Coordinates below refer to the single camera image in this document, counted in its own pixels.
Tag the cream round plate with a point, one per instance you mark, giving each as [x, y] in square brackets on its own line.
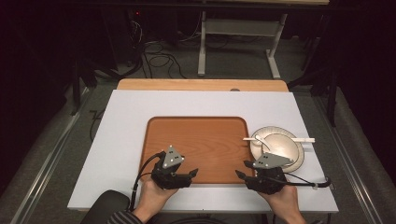
[297, 166]

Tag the white metal stand frame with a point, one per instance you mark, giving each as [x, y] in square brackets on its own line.
[243, 27]

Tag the white chopsticks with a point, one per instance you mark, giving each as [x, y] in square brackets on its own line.
[306, 140]

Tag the white table board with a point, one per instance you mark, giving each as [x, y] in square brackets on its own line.
[124, 124]

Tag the cream bowl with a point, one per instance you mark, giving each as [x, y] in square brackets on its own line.
[281, 144]

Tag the person's left hand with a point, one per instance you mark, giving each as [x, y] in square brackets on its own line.
[151, 197]

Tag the white spoon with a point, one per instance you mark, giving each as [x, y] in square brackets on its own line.
[263, 141]

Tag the person's right hand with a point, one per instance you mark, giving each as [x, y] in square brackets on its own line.
[285, 200]

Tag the aluminium floor rail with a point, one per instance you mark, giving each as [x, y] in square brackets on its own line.
[46, 161]
[351, 149]

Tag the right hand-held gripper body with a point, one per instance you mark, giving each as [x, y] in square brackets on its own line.
[270, 161]

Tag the black stand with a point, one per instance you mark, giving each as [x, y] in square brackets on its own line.
[79, 84]
[331, 93]

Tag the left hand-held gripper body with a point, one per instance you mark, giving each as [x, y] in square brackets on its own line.
[172, 158]

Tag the light wooden table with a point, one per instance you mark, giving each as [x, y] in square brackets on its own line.
[186, 84]

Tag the brown wooden tray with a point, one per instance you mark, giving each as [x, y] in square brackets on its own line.
[202, 143]

